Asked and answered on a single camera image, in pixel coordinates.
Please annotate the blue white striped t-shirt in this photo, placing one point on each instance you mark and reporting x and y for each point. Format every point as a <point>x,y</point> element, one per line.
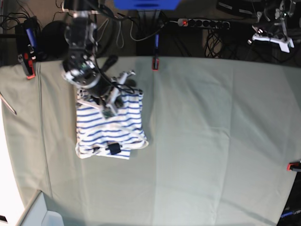
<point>114,137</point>

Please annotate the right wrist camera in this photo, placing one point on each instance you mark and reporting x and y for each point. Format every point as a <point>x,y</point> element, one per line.
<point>109,112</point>

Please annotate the red black clamp middle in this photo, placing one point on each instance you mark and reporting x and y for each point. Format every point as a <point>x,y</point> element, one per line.
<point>155,59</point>

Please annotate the green table cloth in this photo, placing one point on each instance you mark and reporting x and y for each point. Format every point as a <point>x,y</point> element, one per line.
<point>221,134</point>

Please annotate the red black clamp right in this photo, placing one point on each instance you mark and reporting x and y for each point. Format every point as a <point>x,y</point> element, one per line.
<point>294,166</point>

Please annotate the black round stand base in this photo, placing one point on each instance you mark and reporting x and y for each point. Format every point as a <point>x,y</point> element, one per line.
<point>53,41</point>

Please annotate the white power strip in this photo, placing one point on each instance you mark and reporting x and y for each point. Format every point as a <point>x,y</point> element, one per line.
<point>204,23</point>

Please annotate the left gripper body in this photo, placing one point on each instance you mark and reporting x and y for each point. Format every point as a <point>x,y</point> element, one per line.
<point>274,33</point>

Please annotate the red black clamp left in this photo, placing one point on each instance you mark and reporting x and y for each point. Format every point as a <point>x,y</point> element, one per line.
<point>27,45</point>

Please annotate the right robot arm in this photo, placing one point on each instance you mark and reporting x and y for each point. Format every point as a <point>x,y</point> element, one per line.
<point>80,67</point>

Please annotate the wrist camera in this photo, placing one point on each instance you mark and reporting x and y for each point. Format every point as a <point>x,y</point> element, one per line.
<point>286,45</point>
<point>109,112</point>

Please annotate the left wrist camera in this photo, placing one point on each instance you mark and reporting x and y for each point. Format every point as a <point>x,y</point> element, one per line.
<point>286,45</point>

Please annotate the white plastic bin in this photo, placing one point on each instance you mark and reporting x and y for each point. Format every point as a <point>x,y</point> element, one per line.
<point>36,213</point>

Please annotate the red black clamp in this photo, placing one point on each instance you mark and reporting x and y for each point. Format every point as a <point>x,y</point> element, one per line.
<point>294,166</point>
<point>155,59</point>
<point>27,45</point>

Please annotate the metal rod on table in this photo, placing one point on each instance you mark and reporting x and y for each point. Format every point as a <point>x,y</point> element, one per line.
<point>6,103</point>

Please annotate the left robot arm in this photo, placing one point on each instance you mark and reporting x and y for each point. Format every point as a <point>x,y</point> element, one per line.
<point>271,23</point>

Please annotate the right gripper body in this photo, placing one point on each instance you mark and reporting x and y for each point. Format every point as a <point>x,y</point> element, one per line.
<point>98,91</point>

